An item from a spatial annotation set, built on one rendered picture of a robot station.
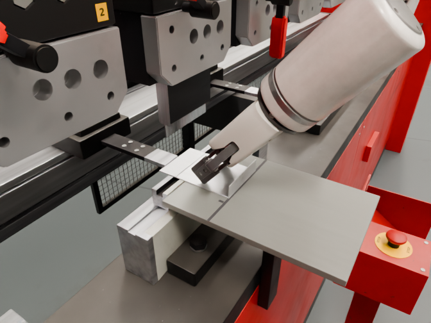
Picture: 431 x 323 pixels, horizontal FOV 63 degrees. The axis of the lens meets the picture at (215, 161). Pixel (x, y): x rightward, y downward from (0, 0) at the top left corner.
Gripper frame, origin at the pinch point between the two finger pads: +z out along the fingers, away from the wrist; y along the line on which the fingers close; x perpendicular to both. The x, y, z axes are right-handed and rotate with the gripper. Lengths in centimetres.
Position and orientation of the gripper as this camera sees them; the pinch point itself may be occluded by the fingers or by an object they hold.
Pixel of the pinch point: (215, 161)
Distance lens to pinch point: 55.3
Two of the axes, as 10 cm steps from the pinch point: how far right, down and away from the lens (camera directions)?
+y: -5.4, 4.6, -7.1
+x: 6.4, 7.7, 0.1
